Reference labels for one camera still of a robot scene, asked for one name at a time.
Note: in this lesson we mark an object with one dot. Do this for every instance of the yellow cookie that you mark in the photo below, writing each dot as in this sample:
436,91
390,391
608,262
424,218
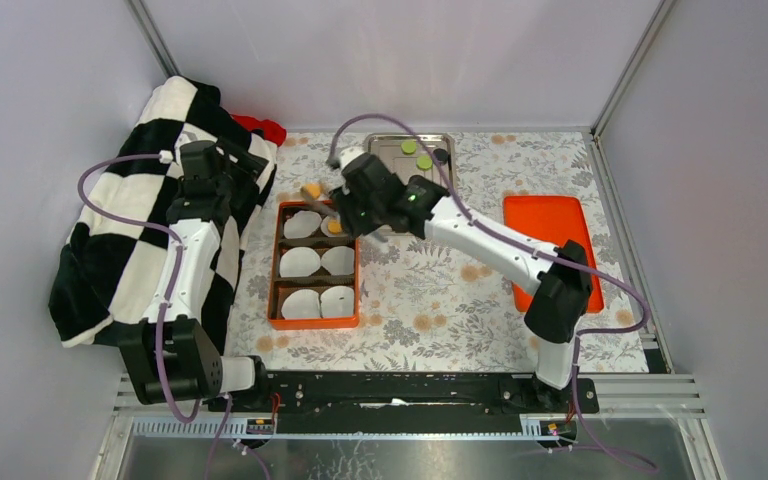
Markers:
333,228
314,190

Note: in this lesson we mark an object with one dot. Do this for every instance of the black white checkered blanket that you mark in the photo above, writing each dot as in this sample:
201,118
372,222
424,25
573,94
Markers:
108,271

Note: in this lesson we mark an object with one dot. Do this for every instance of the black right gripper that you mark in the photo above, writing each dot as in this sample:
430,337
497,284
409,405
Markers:
343,199

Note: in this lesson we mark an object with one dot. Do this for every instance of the white paper cookie liner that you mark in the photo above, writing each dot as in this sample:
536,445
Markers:
339,261
337,302
301,304
302,224
299,262
322,227

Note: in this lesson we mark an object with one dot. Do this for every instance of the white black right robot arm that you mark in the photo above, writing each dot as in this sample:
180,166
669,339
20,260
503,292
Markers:
553,276

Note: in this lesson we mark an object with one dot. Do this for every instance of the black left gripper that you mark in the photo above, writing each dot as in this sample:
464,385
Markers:
248,167

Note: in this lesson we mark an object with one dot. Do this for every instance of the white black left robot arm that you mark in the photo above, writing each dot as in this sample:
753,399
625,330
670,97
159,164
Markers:
168,354

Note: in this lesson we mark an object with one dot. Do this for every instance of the green cookie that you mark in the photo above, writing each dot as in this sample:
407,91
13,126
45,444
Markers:
408,147
424,162

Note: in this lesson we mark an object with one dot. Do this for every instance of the black cookie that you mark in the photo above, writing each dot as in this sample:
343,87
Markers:
442,156

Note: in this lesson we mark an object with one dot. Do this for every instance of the stainless steel tray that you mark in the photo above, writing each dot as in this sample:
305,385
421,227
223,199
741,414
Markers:
403,178

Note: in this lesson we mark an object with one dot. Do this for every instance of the red cloth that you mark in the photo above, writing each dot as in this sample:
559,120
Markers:
269,130

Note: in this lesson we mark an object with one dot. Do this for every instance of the orange cookie box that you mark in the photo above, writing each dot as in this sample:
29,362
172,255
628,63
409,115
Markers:
314,284

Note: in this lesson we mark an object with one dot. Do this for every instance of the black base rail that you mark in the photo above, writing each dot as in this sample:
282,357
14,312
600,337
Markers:
377,402

